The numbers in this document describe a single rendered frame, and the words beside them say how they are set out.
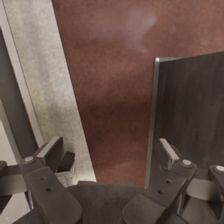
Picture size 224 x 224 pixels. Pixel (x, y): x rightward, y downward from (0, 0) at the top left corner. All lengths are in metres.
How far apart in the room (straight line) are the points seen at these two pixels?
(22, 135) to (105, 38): 0.69
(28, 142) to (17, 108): 0.16
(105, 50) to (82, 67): 0.18
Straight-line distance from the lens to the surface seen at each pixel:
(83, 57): 1.03
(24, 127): 0.79
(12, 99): 0.78
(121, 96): 1.03
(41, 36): 1.13
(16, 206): 0.35
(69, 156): 1.11
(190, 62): 0.65
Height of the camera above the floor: 1.02
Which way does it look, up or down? 75 degrees down
